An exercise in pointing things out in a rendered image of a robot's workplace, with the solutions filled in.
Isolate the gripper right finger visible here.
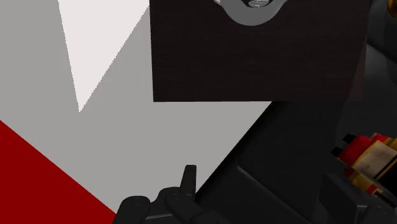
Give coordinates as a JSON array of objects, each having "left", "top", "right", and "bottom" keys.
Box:
[{"left": 359, "top": 202, "right": 397, "bottom": 224}]

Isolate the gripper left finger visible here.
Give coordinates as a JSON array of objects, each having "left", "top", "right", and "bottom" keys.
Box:
[{"left": 113, "top": 164, "right": 231, "bottom": 224}]

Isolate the red yellow blocky toy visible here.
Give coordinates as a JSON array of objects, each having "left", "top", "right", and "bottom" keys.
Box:
[{"left": 330, "top": 132, "right": 397, "bottom": 200}]

